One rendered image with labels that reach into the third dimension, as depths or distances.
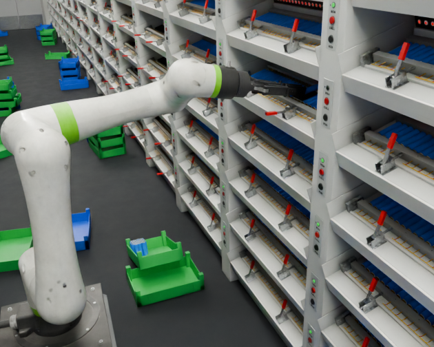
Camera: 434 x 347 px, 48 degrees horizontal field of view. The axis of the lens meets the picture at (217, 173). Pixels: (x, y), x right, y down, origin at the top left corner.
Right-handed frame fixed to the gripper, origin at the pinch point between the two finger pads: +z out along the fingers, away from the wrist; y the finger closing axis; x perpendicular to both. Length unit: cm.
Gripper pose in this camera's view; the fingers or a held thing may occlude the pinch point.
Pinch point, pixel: (293, 89)
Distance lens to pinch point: 153.4
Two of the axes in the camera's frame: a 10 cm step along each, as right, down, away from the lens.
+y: -3.8, -3.8, 8.5
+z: 9.1, 0.2, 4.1
